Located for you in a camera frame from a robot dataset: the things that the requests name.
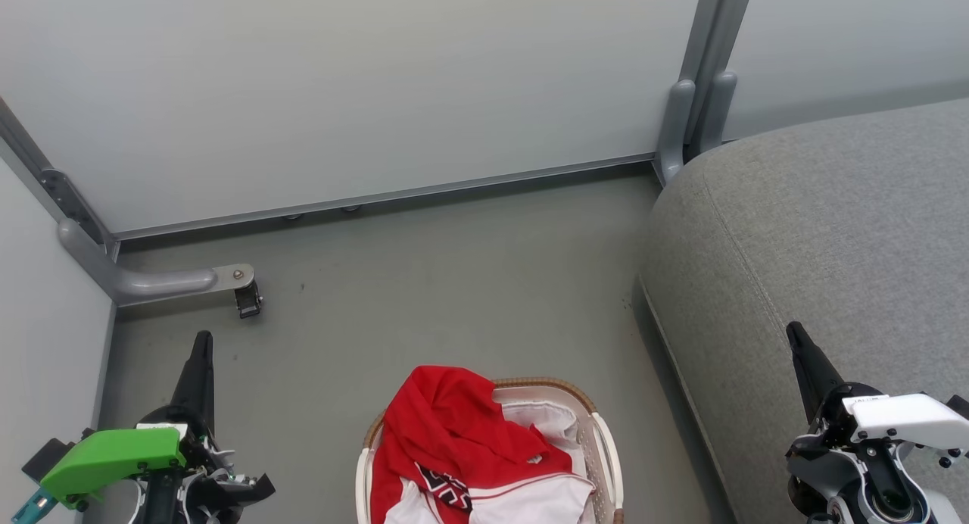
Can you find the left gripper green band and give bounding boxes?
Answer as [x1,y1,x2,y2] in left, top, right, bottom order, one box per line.
[11,331,277,524]

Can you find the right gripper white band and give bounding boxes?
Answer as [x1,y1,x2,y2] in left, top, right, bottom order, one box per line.
[785,321,969,524]

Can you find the red and white jersey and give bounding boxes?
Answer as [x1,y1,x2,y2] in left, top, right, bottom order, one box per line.
[369,365,596,524]

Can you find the grey fabric sofa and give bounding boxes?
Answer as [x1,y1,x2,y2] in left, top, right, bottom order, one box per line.
[640,98,969,524]

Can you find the red and white cloth garment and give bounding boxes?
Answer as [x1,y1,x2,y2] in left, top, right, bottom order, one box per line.
[492,388,588,473]

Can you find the black caster wheel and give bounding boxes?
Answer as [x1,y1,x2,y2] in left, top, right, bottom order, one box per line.
[235,279,264,320]

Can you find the white laundry basket brown rim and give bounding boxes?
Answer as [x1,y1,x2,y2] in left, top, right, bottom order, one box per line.
[356,377,626,524]

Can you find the grey partition foot with bracket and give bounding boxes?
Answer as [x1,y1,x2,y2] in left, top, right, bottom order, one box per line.
[57,219,255,307]

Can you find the grey partition corner post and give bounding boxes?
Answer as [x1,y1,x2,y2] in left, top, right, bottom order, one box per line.
[0,96,120,256]

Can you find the grey partition bottom rail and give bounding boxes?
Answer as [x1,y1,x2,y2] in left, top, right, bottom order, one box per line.
[114,153,656,242]

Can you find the grey partition post with feet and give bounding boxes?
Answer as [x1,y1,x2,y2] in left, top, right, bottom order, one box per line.
[654,0,756,186]

